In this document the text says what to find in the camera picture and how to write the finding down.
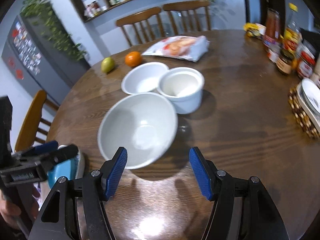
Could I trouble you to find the blue plate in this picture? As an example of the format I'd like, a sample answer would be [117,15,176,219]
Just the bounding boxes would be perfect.
[47,152,80,189]

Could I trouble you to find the large white bowl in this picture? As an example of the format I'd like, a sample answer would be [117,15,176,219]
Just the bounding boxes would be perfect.
[97,92,178,170]

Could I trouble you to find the medium white bowl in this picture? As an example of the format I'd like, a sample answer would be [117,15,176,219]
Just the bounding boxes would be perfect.
[121,62,169,95]

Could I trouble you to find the patterned square plate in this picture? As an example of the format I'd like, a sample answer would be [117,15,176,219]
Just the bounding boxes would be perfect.
[75,151,86,179]

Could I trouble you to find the person's left hand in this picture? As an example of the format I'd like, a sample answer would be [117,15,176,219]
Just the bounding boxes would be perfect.
[1,184,40,230]

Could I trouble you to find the wooden chair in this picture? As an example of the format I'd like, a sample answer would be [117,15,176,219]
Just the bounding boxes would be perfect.
[162,0,212,35]
[14,90,59,152]
[116,7,165,47]

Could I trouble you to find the small white ramekin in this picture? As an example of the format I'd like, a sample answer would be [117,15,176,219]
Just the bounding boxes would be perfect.
[157,67,204,114]

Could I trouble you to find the grey refrigerator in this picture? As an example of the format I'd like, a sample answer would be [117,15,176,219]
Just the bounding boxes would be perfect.
[2,15,90,105]

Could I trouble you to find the green pear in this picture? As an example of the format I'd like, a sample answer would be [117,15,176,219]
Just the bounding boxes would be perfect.
[101,57,115,74]

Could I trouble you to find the wooden bead trivet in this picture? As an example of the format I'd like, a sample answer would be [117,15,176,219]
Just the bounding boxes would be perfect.
[288,86,319,139]

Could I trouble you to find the orange fruit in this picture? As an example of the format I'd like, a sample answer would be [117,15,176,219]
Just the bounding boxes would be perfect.
[125,51,143,68]

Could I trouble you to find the snack bag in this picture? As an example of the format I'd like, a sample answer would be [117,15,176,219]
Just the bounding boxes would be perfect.
[142,35,210,62]

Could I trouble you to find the stacked patterned dishes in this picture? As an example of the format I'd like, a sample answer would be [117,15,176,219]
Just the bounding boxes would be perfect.
[297,78,319,132]

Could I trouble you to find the hanging green vine plant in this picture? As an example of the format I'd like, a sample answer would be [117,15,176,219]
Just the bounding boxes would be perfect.
[21,0,87,61]

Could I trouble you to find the brown sauce jar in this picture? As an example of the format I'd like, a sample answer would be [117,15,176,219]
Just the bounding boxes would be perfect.
[276,49,294,75]

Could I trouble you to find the red sauce bottle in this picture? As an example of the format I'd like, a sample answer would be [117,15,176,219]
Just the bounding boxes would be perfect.
[263,8,280,51]

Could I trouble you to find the red label chili jar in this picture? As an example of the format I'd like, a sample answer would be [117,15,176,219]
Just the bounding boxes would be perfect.
[297,51,315,79]

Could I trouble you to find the back left wooden chair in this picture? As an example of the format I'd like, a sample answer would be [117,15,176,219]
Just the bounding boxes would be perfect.
[116,7,165,47]

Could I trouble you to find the yellow snack packet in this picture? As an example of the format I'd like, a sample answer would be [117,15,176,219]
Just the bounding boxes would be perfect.
[243,23,266,40]

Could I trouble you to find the back right wooden chair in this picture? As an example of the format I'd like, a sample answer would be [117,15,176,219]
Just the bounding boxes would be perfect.
[162,0,212,35]

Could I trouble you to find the yellow cap oil bottle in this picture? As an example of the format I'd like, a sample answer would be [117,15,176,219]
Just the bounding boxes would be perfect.
[283,3,300,54]

